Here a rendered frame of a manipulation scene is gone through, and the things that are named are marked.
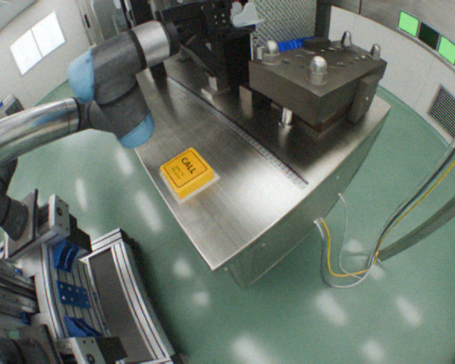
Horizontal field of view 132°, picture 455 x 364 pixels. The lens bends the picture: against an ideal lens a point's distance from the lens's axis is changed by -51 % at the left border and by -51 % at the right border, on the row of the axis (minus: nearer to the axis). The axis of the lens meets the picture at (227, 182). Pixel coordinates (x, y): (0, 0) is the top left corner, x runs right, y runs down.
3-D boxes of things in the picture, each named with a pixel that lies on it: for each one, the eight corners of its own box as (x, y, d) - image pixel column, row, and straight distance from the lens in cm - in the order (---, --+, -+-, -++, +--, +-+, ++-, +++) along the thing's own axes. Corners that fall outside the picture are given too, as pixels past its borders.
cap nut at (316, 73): (301, 78, 36) (303, 54, 34) (313, 73, 38) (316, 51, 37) (318, 87, 34) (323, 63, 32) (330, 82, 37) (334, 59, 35)
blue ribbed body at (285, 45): (255, 59, 47) (255, 45, 46) (311, 45, 63) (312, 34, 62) (268, 64, 45) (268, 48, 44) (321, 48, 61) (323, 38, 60)
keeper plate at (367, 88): (347, 118, 51) (360, 79, 46) (362, 105, 59) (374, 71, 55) (356, 124, 50) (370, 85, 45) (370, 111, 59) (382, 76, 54)
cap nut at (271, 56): (257, 61, 41) (256, 39, 39) (271, 57, 43) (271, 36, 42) (271, 67, 38) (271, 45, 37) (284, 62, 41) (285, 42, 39)
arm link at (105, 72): (84, 100, 39) (64, 61, 37) (139, 68, 39) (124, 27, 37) (87, 118, 31) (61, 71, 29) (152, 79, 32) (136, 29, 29)
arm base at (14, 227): (10, 246, 91) (-8, 234, 88) (13, 213, 99) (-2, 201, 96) (26, 233, 80) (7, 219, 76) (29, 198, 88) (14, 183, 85)
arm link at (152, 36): (151, 73, 32) (136, 64, 39) (178, 61, 33) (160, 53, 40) (136, 29, 30) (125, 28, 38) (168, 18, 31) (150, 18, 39)
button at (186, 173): (163, 174, 39) (158, 166, 37) (194, 155, 40) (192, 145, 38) (180, 200, 35) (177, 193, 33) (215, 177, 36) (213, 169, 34)
